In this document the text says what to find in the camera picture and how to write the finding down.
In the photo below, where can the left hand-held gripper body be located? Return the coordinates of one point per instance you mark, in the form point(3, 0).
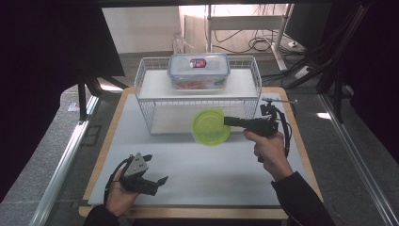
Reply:
point(136, 166)

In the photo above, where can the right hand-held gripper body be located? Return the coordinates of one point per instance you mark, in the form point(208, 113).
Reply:
point(263, 124)

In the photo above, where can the green round lidded container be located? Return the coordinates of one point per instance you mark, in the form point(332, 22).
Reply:
point(208, 127)

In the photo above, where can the clear rectangular food container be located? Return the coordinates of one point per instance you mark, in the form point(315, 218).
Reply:
point(188, 75)

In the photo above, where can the person's right hand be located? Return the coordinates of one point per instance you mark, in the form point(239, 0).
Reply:
point(273, 153)

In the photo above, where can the person's left hand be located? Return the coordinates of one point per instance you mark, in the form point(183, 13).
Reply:
point(120, 197)

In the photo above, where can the grey table mat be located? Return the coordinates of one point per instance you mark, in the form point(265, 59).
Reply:
point(204, 175)

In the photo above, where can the white power strip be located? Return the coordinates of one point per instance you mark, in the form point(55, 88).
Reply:
point(302, 72)

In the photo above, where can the black metal stand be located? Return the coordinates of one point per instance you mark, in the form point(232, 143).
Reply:
point(82, 100)
point(337, 88)

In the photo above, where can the white plastic bottle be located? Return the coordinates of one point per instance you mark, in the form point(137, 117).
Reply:
point(178, 44)

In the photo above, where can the white metal-legged desk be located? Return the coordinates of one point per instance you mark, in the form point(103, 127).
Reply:
point(244, 22)

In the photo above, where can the black curtain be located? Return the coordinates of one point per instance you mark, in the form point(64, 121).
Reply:
point(47, 62)
point(373, 62)

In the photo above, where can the aluminium rail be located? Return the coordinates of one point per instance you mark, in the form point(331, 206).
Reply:
point(62, 169)
point(354, 150)

